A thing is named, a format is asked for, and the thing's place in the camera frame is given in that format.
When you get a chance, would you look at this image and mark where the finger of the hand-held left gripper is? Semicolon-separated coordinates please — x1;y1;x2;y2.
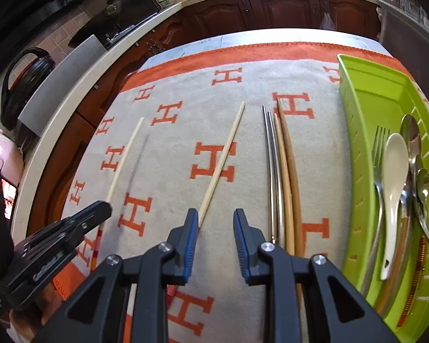
12;200;114;269

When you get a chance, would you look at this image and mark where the cream chopstick red striped end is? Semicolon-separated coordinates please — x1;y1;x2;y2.
89;116;146;272
166;101;247;295
395;236;429;329

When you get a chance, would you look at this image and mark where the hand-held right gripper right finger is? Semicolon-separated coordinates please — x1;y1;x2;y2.
233;208;397;343

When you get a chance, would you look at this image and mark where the tan wooden chopstick patterned end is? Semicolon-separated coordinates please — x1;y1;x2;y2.
273;112;295;258

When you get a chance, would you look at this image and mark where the orange and grey printed tablecloth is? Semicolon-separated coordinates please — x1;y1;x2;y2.
59;41;415;343

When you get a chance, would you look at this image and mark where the wide steel soup spoon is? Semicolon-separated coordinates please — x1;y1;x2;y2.
397;164;417;258

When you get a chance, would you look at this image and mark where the green plastic utensil tray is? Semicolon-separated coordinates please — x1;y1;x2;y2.
336;53;429;343

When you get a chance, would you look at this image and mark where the light blue table cover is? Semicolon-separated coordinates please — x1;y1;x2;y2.
139;29;394;72

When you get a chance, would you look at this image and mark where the smartphone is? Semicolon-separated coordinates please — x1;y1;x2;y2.
2;180;19;221

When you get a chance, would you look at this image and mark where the black pressure cooker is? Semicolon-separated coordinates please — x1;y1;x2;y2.
0;47;56;131

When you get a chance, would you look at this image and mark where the dark brown wooden chopstick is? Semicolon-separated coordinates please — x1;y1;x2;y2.
276;96;305;260

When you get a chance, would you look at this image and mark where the white plastic bag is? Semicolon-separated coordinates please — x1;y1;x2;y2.
319;11;337;31

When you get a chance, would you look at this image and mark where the white ceramic spoon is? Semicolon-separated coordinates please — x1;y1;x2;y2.
379;133;410;281

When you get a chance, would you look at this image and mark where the steel chopstick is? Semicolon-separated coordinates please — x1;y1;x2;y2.
268;111;285;247
262;105;277;244

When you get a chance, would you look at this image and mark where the pink kitchen appliance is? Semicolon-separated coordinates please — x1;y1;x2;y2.
0;125;24;188

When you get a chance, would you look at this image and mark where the large steel spoon embossed handle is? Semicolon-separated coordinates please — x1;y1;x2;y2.
400;113;423;222

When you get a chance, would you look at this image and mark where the steel fork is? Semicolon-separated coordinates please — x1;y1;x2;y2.
359;125;392;295

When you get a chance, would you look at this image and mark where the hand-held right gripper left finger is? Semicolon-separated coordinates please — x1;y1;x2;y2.
32;208;200;343

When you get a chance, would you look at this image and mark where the steel splash guard panel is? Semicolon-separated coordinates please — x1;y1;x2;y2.
17;35;107;137

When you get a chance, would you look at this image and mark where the black frying pan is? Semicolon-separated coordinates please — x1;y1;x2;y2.
67;0;161;49

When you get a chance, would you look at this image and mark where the steel spoon wooden handle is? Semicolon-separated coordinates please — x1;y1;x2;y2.
374;218;413;313

